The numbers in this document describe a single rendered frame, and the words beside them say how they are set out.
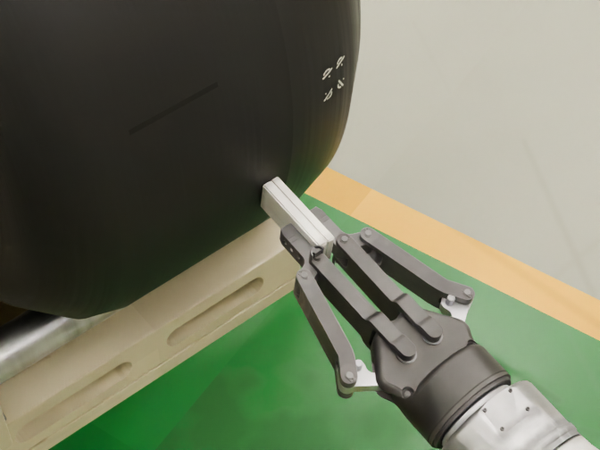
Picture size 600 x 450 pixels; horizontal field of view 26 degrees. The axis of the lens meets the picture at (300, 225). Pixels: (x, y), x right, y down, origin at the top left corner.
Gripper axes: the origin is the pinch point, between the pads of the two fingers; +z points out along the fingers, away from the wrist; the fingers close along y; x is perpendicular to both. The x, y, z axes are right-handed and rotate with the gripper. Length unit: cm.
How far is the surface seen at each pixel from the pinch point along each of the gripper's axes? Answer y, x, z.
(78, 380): 14.5, 27.2, 10.6
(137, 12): 8.0, -20.1, 9.1
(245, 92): 1.9, -12.0, 4.9
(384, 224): -70, 119, 44
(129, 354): 8.9, 28.1, 10.4
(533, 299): -80, 115, 15
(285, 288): -10.0, 33.6, 9.6
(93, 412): 13.8, 33.5, 9.7
